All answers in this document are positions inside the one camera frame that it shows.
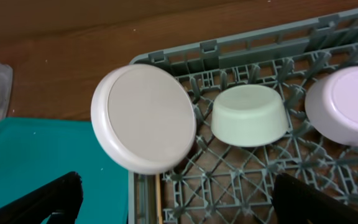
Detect teal serving tray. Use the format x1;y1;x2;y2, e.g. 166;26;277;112
0;118;128;223

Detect white bowl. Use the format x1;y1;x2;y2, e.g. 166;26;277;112
211;85;289;147

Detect grey dishwasher rack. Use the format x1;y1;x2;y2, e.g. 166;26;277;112
128;8;358;223

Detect wooden chopstick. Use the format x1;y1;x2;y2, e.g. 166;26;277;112
155;174;163;224

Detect pink bowl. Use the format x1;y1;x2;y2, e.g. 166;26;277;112
305;66;358;146

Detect pink plate with food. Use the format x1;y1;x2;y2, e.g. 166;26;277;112
91;64;196;175

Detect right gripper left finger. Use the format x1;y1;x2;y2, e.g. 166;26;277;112
0;171;83;224

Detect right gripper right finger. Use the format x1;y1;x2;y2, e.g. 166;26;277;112
272;173;358;224

